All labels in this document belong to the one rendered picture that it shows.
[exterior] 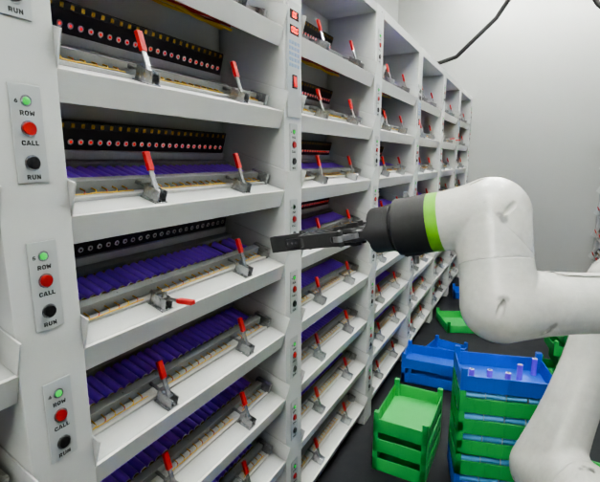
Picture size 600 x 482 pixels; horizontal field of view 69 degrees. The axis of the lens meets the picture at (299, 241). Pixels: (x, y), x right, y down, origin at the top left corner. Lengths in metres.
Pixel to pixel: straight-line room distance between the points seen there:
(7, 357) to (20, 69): 0.37
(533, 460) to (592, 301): 0.42
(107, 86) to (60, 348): 0.39
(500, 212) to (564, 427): 0.53
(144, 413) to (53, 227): 0.41
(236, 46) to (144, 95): 0.51
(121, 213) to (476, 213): 0.54
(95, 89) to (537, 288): 0.68
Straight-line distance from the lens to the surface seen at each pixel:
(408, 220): 0.67
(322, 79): 1.84
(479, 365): 1.84
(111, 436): 0.88
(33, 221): 0.67
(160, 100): 0.82
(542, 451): 1.05
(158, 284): 0.91
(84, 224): 0.71
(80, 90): 0.73
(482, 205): 0.65
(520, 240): 0.65
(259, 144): 1.19
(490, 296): 0.63
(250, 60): 1.23
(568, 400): 1.04
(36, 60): 0.69
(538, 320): 0.66
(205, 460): 1.12
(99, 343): 0.76
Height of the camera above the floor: 1.17
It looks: 11 degrees down
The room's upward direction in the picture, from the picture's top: straight up
